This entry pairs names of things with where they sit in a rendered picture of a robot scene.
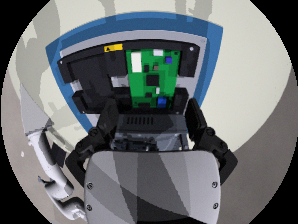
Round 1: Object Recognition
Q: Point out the green circuit board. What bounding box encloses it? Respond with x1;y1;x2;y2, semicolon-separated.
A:
126;49;181;108

